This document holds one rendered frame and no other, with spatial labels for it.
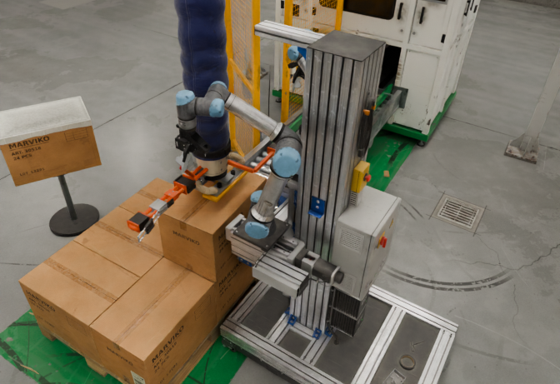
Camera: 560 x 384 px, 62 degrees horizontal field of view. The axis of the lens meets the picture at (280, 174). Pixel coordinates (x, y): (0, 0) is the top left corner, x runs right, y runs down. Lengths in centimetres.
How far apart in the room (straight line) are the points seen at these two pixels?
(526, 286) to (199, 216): 255
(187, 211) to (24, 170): 143
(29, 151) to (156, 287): 140
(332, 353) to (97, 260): 156
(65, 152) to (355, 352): 243
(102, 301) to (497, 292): 276
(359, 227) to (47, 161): 237
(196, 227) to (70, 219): 187
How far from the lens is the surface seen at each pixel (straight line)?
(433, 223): 432
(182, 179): 260
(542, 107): 536
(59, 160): 377
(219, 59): 234
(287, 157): 195
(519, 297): 399
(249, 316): 316
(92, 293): 301
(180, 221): 273
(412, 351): 315
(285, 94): 425
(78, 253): 326
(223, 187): 272
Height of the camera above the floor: 276
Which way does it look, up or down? 37 degrees down
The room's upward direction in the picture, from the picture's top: 2 degrees clockwise
